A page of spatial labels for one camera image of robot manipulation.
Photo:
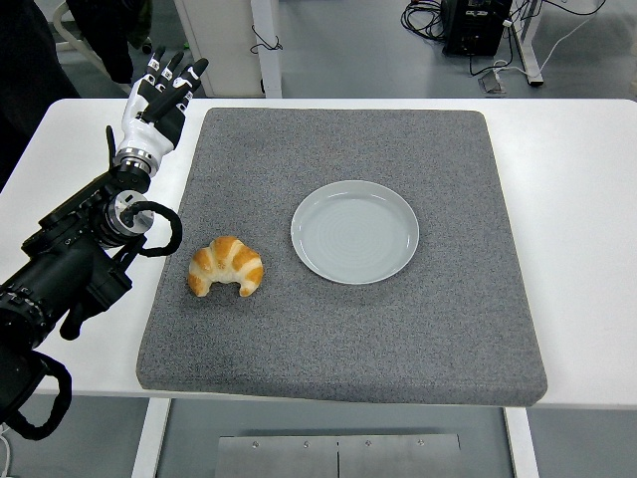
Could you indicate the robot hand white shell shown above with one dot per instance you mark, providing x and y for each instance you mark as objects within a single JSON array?
[{"x": 142, "y": 134}]

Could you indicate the golden croissant bread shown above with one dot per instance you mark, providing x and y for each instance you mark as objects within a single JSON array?
[{"x": 226, "y": 254}]

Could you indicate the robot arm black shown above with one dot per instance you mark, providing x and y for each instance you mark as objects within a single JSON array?
[{"x": 60, "y": 269}]

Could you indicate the grey round plate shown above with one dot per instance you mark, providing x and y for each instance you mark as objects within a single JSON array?
[{"x": 353, "y": 234}]

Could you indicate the grey metal plate with screws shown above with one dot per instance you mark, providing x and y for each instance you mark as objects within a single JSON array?
[{"x": 338, "y": 460}]

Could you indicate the person's leg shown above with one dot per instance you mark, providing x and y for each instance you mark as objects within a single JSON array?
[{"x": 109, "y": 35}]

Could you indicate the white cabinet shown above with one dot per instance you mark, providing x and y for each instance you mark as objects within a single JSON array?
[{"x": 224, "y": 40}]

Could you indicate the person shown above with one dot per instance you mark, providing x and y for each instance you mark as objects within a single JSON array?
[{"x": 25, "y": 60}]

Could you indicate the grey felt mat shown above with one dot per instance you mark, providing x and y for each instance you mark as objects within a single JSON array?
[{"x": 348, "y": 338}]

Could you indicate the white table leg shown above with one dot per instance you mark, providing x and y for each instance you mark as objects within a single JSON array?
[
  {"x": 522, "y": 443},
  {"x": 149, "y": 438}
]

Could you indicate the black computer case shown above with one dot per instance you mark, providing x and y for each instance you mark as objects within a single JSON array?
[{"x": 473, "y": 35}]

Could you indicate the small clear plastic box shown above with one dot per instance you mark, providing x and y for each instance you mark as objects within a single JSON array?
[{"x": 492, "y": 83}]

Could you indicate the white desk leg with foot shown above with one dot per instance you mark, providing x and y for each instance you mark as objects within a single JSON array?
[{"x": 530, "y": 45}]

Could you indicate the white chair frame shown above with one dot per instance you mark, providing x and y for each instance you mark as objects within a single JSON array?
[{"x": 74, "y": 44}]

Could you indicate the white square post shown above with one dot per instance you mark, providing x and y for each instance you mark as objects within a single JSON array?
[{"x": 269, "y": 74}]

